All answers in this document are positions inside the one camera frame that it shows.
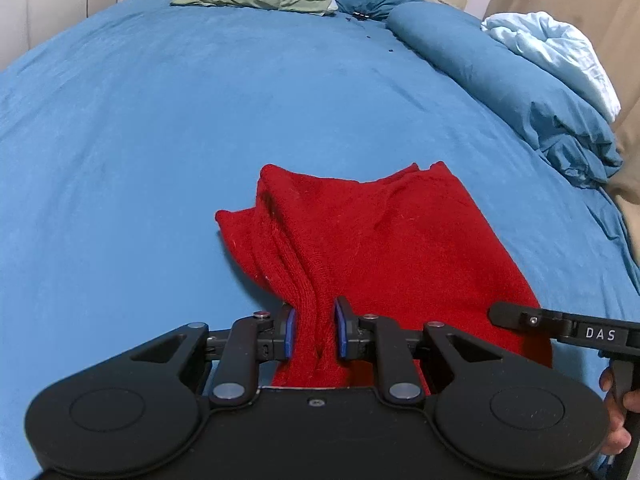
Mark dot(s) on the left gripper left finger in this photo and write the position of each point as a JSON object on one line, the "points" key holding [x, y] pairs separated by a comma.
{"points": [[131, 413]]}

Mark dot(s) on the blue bed sheet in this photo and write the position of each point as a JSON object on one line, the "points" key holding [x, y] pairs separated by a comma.
{"points": [[122, 137]]}

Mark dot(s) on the red knit sweater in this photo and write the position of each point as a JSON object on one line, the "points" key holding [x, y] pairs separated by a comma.
{"points": [[413, 247]]}

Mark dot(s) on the right hand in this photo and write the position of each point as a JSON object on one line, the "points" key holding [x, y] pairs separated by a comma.
{"points": [[618, 437]]}

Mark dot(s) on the blue duvet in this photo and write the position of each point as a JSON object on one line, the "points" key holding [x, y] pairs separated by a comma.
{"points": [[562, 127]]}

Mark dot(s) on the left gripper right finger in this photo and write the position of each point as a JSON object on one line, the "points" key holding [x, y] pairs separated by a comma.
{"points": [[450, 375]]}

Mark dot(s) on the light blue white blanket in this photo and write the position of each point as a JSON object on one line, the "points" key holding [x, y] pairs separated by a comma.
{"points": [[562, 50]]}

